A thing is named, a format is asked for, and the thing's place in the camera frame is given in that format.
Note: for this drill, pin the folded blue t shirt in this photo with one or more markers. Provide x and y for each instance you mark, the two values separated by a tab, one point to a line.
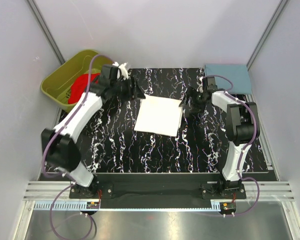
236	73

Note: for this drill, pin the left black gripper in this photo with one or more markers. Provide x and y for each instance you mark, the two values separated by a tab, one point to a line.
128	96

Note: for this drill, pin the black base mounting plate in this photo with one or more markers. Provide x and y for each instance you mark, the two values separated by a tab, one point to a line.
207	185

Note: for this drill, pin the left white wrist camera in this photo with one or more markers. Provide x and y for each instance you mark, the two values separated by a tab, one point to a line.
122	70

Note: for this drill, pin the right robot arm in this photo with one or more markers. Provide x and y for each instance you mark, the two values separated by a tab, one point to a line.
242	127

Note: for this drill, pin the red t shirt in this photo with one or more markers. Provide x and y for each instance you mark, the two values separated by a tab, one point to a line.
77	89

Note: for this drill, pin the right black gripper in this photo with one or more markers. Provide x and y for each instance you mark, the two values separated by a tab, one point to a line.
197	109

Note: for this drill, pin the olive green plastic basket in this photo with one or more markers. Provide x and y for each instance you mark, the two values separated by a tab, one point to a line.
57	85

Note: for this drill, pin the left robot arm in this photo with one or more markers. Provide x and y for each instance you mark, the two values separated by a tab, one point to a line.
59	144

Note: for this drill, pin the white printed t shirt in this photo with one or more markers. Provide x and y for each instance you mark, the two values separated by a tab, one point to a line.
159	115

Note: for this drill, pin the slotted grey cable duct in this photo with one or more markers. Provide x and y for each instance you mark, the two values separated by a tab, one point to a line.
106	206

